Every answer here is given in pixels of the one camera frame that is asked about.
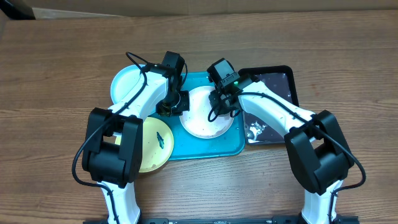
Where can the light blue plate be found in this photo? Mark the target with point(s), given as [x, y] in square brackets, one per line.
[123, 82]

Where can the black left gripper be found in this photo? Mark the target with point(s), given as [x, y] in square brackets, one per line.
[185, 105]

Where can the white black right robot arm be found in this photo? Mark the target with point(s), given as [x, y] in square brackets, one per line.
[318, 153]

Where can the white plate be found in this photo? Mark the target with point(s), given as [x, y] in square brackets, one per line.
[195, 120]

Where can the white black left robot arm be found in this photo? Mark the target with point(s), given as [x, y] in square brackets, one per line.
[111, 154]

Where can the brown cardboard backdrop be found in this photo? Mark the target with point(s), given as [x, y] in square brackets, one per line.
[58, 8]

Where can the yellow plate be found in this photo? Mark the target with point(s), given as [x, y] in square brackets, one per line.
[157, 146]

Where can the black plastic tray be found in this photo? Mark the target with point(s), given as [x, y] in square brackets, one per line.
[280, 80]

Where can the teal plastic tray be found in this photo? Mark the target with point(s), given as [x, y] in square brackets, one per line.
[188, 146]

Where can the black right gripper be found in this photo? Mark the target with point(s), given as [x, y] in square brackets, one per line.
[219, 110]

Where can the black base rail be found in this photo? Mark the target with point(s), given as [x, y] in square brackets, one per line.
[284, 219]

